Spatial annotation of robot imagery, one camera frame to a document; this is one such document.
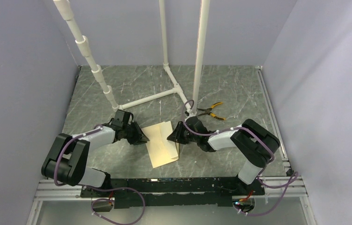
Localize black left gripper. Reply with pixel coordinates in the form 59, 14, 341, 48
123, 120, 149, 145

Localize tan paper envelope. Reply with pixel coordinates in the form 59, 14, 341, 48
142, 121, 179, 168

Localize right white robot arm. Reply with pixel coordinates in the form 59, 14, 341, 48
167, 116, 281, 195

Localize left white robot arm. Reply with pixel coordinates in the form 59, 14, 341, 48
41, 110, 149, 197

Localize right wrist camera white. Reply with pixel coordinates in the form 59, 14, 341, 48
183, 111, 196, 122

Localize yellow handled pliers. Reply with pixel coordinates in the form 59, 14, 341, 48
197, 102, 226, 121

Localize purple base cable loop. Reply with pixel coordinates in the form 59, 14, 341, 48
90, 187, 146, 225

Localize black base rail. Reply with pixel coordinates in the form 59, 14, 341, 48
80, 177, 265, 209

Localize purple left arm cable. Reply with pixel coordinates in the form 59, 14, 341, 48
53, 125, 105, 187

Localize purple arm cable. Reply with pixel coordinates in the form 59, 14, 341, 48
53, 125, 105, 187
182, 99, 299, 217

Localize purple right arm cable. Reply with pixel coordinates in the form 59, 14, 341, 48
182, 99, 299, 217

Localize white PVC pipe frame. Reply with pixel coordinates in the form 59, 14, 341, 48
53, 0, 210, 119

